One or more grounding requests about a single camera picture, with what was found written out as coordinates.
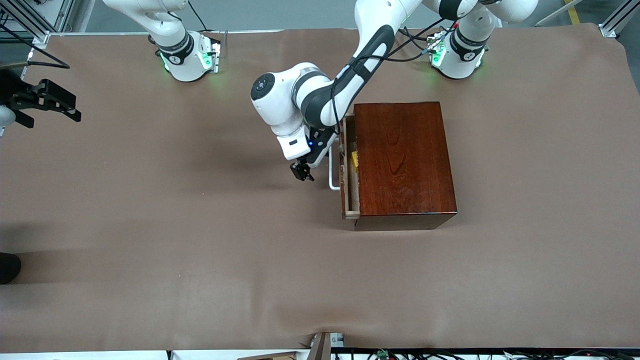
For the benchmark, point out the aluminium frame with struts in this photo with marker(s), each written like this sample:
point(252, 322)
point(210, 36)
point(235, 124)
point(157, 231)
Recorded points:
point(67, 12)

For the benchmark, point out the yellow floor tape strip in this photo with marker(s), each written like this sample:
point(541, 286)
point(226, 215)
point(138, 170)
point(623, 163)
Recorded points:
point(573, 12)

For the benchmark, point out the upright wooden strip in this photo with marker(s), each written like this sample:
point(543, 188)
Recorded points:
point(322, 347)

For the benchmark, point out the slanted aluminium profile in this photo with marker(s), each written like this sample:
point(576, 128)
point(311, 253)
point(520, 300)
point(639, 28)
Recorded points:
point(607, 27)

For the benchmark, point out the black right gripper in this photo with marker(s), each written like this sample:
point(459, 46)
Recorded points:
point(14, 94)

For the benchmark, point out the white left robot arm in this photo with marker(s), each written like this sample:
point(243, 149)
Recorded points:
point(272, 105)

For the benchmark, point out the dark wooden cabinet box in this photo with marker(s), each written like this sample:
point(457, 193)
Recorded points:
point(405, 160)

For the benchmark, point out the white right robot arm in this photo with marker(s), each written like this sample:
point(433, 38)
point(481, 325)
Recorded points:
point(175, 60)

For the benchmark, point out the yellow block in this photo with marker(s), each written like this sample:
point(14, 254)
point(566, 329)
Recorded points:
point(354, 160)

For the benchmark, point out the green connector plug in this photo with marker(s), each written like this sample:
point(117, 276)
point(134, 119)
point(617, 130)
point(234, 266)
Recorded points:
point(382, 354)

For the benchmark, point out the brown table cover sheet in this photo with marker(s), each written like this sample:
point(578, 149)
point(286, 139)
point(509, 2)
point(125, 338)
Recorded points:
point(200, 280)

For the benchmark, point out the black rounded object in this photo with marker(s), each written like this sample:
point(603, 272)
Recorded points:
point(9, 268)

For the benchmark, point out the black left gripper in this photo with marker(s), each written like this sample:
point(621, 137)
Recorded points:
point(301, 170)

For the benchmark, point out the small grey box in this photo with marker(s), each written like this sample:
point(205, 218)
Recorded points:
point(337, 340)

